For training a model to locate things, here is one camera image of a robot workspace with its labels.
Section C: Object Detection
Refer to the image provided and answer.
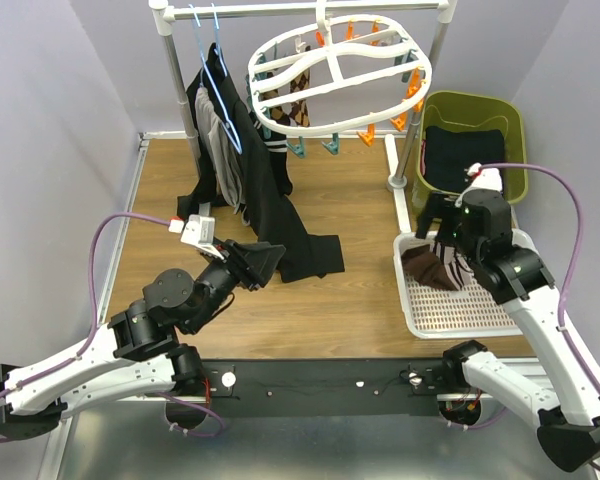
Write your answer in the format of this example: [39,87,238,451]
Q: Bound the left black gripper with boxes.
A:
[188,237,287,335]

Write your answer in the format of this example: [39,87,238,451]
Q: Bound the brown striped sock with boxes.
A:
[401,245,455,291]
[430,241,474,291]

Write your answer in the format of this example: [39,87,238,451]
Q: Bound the white round clip hanger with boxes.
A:
[248,1,434,137]

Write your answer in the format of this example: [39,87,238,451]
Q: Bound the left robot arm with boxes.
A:
[0,240,285,442]

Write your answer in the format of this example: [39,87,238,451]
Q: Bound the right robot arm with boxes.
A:
[415,189,600,472]

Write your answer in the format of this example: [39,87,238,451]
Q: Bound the black hanging garment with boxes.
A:
[177,44,345,283]

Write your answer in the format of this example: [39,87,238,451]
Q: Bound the black cloth in bin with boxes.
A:
[421,126,505,193]

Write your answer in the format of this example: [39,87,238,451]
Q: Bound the green laundry bin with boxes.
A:
[410,91,526,214]

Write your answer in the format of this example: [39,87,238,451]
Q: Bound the white perforated basket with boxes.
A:
[393,232,521,340]

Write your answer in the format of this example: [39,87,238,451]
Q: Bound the argyle brown sock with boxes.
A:
[263,77,303,125]
[290,69,310,127]

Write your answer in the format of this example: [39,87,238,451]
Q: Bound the white clothes rack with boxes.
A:
[149,0,457,232]

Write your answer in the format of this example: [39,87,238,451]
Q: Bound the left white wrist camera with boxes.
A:
[168,214,223,259]

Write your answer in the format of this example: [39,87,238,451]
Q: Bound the blue wire hanger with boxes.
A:
[188,3,244,156]

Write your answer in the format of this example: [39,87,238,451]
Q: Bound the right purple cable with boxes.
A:
[487,162,600,479]

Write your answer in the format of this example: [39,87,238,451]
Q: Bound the purple cable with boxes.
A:
[0,212,181,444]
[487,162,600,479]

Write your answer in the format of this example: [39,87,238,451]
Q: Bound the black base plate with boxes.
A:
[203,357,468,419]

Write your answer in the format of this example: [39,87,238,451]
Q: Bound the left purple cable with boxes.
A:
[0,212,181,444]

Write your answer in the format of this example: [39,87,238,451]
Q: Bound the aluminium frame rail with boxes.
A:
[37,134,154,480]

